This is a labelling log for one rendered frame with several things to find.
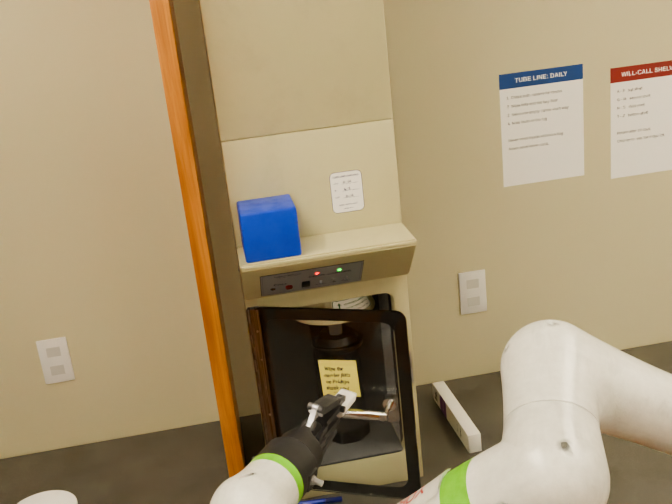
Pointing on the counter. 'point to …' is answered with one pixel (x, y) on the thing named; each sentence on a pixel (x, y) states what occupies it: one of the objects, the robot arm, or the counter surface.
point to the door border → (262, 374)
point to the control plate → (311, 278)
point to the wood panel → (198, 228)
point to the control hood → (391, 237)
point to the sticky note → (339, 376)
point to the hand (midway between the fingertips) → (341, 402)
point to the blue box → (269, 228)
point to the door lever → (372, 412)
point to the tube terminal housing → (311, 174)
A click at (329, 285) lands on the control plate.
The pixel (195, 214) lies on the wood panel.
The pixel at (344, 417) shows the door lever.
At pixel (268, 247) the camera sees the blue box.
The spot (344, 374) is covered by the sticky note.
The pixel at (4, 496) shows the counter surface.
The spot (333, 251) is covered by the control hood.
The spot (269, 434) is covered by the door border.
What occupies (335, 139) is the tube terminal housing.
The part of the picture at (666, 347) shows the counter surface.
